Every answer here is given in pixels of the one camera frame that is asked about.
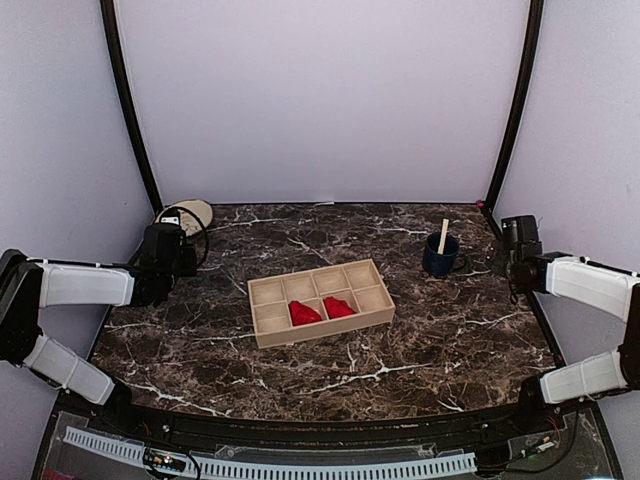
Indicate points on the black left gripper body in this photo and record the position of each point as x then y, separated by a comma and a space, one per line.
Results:
189, 269

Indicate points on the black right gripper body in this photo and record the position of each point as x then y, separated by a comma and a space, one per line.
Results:
501, 266

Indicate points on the thin wooden stick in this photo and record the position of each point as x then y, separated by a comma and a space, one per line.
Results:
443, 236

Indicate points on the wooden compartment tray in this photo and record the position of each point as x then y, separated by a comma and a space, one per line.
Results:
359, 283

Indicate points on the plain red sock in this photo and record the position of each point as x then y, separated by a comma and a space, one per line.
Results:
302, 314

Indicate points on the red snowflake santa sock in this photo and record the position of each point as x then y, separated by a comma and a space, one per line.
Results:
337, 308

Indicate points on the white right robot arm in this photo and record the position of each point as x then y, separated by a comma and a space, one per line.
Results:
582, 330

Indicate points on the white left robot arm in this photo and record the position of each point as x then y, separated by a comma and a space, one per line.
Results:
30, 286

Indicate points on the dark blue mug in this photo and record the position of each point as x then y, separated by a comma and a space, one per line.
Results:
440, 265

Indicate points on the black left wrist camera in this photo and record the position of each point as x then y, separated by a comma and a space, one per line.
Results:
173, 219

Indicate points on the black front table rail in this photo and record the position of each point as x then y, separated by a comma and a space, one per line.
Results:
341, 412

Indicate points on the white slotted cable duct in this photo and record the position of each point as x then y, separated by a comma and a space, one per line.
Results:
246, 463

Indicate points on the black left frame post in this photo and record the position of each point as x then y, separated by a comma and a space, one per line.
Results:
123, 88

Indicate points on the black frame post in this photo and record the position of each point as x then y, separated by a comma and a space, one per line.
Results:
123, 88
516, 111

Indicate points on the black right frame post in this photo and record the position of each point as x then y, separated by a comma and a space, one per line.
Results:
516, 111

